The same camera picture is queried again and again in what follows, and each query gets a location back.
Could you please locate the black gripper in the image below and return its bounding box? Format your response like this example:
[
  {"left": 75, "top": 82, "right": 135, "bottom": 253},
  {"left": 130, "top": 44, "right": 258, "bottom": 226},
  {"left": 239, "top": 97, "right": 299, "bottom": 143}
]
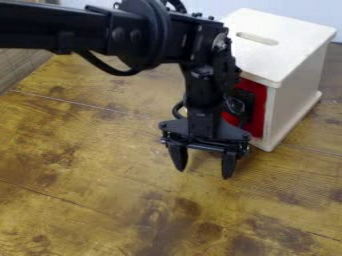
[{"left": 159, "top": 33, "right": 250, "bottom": 179}]

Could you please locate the black metal drawer handle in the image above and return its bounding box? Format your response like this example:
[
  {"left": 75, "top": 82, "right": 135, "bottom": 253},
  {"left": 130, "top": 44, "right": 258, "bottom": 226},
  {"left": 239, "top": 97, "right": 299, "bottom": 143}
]
[{"left": 172, "top": 88, "right": 255, "bottom": 128}]

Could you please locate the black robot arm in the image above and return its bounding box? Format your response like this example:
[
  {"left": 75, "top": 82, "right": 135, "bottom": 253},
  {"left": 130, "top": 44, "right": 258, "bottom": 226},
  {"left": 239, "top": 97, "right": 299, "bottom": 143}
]
[{"left": 0, "top": 0, "right": 251, "bottom": 178}]

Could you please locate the white wooden box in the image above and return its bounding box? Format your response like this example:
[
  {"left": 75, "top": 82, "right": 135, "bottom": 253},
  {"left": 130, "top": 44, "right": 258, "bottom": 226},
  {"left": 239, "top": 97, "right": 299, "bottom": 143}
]
[{"left": 223, "top": 8, "right": 337, "bottom": 152}]

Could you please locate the red drawer front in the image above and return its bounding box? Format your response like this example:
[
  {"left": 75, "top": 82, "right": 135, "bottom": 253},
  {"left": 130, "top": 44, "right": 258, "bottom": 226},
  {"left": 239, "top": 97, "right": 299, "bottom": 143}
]
[{"left": 222, "top": 79, "right": 267, "bottom": 138}]

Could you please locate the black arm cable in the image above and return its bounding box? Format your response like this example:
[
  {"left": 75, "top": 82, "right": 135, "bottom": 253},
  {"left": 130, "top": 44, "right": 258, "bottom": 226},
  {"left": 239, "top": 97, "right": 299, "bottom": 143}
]
[{"left": 75, "top": 49, "right": 148, "bottom": 77}]

